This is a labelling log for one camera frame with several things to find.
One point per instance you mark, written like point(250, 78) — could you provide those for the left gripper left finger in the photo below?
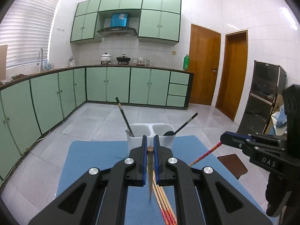
point(99, 196)

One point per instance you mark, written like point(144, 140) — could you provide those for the blue table mat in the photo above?
point(139, 208)

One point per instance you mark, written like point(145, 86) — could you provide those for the range hood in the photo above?
point(117, 31)

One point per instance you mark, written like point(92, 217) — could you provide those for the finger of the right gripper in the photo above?
point(238, 141)

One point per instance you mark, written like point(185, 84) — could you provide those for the plain bamboo chopstick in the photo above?
point(150, 161)

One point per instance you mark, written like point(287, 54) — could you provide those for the black wok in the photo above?
point(123, 60)

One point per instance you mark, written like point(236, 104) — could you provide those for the green lower kitchen cabinets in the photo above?
point(32, 105)

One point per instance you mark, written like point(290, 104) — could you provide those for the black glass cabinet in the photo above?
point(265, 96)

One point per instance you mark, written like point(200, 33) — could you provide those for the black plastic spoon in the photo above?
point(173, 133)

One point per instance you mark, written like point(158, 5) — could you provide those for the chrome sink faucet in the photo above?
point(40, 59)

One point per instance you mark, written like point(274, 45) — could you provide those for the cardboard panel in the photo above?
point(3, 60)

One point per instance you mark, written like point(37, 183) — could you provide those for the white double utensil holder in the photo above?
point(149, 130)

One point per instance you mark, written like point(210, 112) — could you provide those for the wooden door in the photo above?
point(205, 46)
point(233, 73)

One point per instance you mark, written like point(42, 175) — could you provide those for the blue box on hood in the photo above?
point(119, 20)

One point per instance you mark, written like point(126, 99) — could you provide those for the brown wooden stool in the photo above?
point(233, 164)

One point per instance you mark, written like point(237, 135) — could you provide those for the window blinds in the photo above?
point(26, 28)

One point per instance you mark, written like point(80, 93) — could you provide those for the black chopstick gold band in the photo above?
point(124, 117)

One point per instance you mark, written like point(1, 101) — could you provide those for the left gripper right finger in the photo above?
point(203, 196)

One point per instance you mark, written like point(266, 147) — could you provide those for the green bottle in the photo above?
point(186, 62)

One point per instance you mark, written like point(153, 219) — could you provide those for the white cooking pot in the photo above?
point(105, 59)

